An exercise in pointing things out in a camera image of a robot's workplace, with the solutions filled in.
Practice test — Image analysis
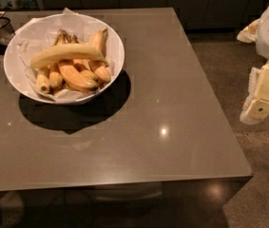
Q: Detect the middle small banana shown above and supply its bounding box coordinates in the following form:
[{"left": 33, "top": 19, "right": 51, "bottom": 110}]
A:
[{"left": 73, "top": 59, "right": 98, "bottom": 82}]

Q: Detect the upright yellow banana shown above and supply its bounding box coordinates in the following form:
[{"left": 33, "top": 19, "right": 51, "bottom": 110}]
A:
[{"left": 88, "top": 27, "right": 107, "bottom": 54}]

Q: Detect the small banana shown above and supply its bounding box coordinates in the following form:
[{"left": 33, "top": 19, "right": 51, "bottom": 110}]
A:
[
  {"left": 36, "top": 67, "right": 50, "bottom": 93},
  {"left": 73, "top": 59, "right": 98, "bottom": 82},
  {"left": 49, "top": 63, "right": 63, "bottom": 89}
]

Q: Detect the right orange banana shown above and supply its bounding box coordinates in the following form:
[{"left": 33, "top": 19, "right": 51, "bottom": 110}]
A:
[{"left": 88, "top": 61, "right": 111, "bottom": 84}]

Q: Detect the white paper bowl liner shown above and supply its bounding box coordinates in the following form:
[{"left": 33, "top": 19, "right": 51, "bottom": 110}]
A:
[{"left": 13, "top": 7, "right": 118, "bottom": 103}]

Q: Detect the small banana far left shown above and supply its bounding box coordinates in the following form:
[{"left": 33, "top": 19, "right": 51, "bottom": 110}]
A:
[{"left": 36, "top": 67, "right": 50, "bottom": 93}]

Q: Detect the large orange banana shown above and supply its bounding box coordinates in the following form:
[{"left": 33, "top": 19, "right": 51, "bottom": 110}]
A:
[{"left": 58, "top": 60, "right": 98, "bottom": 92}]

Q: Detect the long yellow top banana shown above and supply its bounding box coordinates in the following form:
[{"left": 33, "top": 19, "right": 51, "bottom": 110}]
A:
[{"left": 30, "top": 44, "right": 108, "bottom": 68}]

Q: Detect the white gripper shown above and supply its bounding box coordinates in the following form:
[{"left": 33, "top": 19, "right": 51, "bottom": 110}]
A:
[{"left": 237, "top": 6, "right": 269, "bottom": 124}]

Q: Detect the white bowl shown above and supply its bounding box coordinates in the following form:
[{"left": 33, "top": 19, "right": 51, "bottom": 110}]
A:
[{"left": 3, "top": 12, "right": 125, "bottom": 106}]

